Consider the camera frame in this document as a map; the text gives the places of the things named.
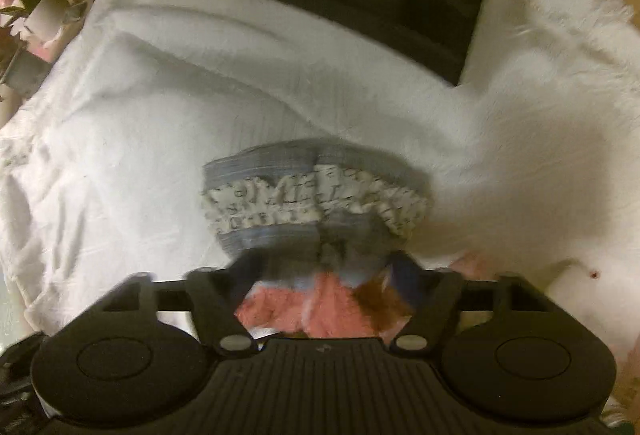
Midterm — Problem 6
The brown cloth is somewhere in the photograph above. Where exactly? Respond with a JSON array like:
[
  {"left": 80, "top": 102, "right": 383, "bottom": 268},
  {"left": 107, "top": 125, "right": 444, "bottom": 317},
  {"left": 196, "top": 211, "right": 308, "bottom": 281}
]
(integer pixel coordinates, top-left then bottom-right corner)
[{"left": 350, "top": 270, "right": 416, "bottom": 332}]

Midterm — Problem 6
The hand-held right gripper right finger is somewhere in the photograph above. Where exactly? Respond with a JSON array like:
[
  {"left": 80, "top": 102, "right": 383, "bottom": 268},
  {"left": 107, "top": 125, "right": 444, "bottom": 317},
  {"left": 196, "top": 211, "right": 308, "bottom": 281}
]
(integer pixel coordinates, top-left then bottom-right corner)
[{"left": 386, "top": 254, "right": 552, "bottom": 357}]

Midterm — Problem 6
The blue grey patterned knit sock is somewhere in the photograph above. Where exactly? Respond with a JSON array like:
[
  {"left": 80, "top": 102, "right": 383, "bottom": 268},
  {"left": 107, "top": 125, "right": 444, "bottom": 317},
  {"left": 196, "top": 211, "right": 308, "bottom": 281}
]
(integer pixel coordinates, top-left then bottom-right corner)
[{"left": 200, "top": 140, "right": 431, "bottom": 288}]

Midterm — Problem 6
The pink fuzzy cloth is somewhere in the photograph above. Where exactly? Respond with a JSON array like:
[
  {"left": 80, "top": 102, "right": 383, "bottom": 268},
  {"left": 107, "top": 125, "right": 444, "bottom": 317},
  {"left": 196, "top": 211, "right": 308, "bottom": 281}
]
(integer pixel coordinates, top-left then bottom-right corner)
[{"left": 234, "top": 275, "right": 396, "bottom": 340}]

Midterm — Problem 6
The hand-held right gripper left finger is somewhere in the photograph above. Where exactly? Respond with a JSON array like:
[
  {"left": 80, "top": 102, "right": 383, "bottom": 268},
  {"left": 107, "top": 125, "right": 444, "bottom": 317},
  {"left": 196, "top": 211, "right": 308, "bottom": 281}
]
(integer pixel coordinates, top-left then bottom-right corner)
[{"left": 102, "top": 251, "right": 265, "bottom": 357}]

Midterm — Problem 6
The white furry blanket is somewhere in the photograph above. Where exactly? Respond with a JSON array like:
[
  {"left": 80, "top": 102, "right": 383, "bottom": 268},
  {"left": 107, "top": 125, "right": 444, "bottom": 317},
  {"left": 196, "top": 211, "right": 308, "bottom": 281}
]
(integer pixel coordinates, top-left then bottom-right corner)
[{"left": 0, "top": 0, "right": 640, "bottom": 421}]

